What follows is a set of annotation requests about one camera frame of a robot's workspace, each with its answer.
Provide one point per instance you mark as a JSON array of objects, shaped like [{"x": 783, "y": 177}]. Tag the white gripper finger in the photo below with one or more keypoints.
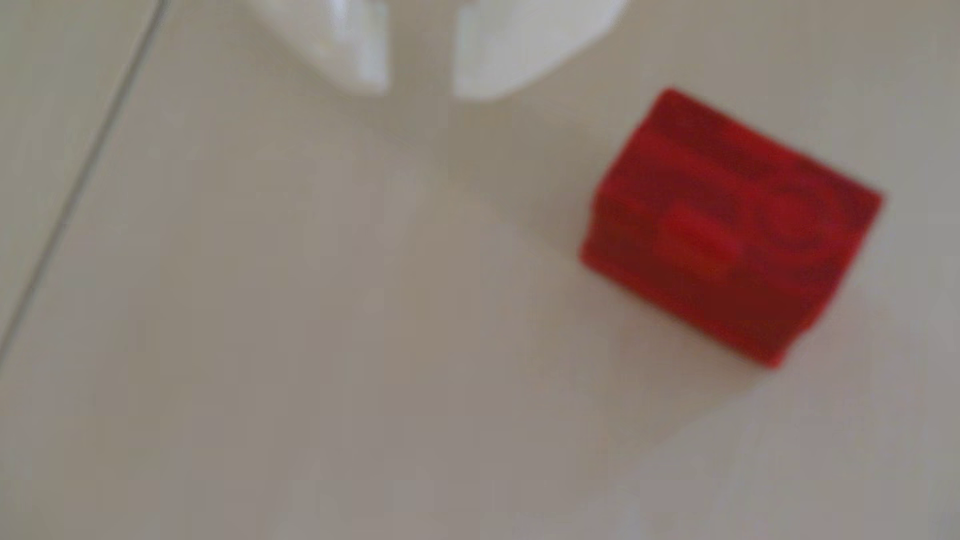
[
  {"x": 517, "y": 45},
  {"x": 345, "y": 41}
]

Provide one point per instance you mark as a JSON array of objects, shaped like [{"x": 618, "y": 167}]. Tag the red block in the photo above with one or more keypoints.
[{"x": 720, "y": 225}]

